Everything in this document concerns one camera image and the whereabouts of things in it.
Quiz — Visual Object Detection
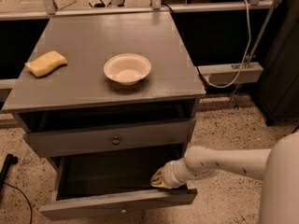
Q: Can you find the grey power strip box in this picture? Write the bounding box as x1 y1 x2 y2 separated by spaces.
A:
198 62 263 86

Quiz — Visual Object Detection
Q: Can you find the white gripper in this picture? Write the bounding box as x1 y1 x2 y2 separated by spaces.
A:
150 160 188 189

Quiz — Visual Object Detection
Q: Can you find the grey drawer cabinet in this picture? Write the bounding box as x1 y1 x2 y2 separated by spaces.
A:
2 11 206 185

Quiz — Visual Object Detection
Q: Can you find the white paper bowl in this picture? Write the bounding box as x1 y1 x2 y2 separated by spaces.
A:
104 53 151 85

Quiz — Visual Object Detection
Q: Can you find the black stand foot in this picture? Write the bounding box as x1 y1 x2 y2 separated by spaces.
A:
0 154 18 192

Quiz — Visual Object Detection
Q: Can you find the metal railing frame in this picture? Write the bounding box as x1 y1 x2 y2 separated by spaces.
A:
0 0 283 21

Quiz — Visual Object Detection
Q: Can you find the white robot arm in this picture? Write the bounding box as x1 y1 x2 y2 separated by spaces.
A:
150 133 299 224

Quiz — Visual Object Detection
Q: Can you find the grey drawer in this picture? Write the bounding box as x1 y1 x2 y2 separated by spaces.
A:
39 158 197 221
24 119 195 158

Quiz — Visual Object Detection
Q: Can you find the black floor cable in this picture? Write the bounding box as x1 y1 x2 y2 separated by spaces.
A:
3 182 34 224

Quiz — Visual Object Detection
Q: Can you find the white cable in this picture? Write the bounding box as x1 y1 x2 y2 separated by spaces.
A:
202 0 252 90

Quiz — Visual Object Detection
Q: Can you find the yellow sponge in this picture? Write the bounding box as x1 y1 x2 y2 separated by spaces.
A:
25 51 67 77

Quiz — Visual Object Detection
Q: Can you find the dark cabinet at right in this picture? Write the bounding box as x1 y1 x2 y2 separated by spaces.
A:
252 0 299 126

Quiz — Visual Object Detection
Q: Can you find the grey top drawer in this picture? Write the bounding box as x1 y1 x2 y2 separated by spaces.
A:
24 119 195 158

